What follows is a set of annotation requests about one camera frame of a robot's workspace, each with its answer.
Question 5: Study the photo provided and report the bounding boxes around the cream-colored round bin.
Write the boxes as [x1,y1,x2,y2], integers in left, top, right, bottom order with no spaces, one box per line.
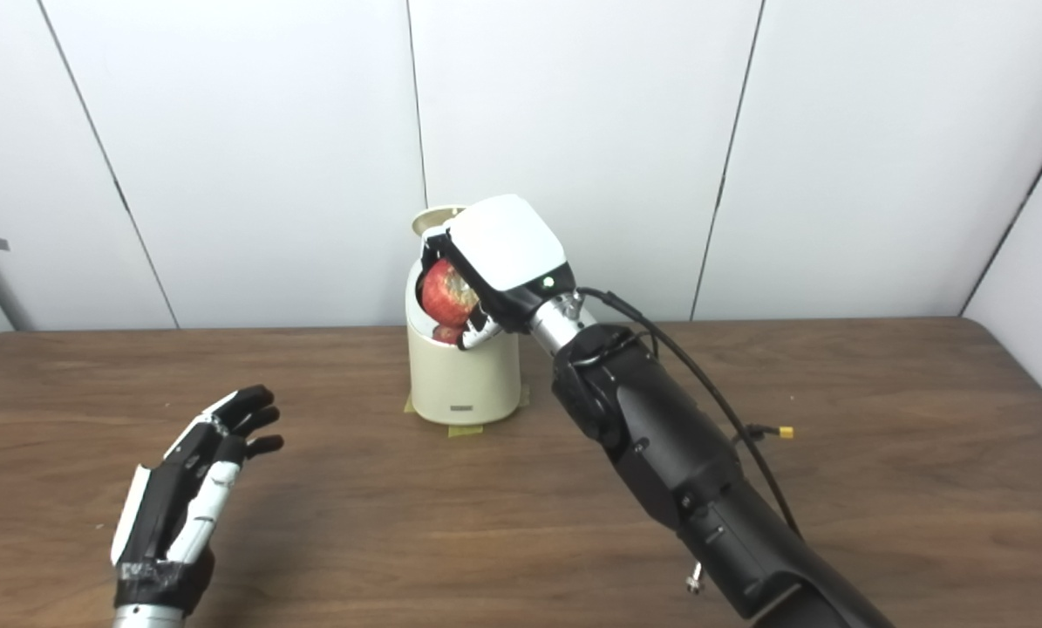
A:
[405,253,521,427]

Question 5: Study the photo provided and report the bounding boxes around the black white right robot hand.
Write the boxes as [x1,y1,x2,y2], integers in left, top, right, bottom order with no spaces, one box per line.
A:
[422,194,578,350]

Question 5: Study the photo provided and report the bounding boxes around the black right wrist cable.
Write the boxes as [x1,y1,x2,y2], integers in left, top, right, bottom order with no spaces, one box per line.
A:
[577,287,805,537]

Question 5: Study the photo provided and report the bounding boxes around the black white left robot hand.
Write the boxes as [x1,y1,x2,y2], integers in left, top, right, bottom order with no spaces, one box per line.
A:
[111,385,284,611]

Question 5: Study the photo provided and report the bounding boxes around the cream round bin lid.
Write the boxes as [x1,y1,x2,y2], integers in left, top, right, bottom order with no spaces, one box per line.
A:
[412,205,467,238]

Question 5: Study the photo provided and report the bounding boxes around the red apple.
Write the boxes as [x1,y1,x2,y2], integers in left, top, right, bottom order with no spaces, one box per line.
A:
[420,258,481,345]

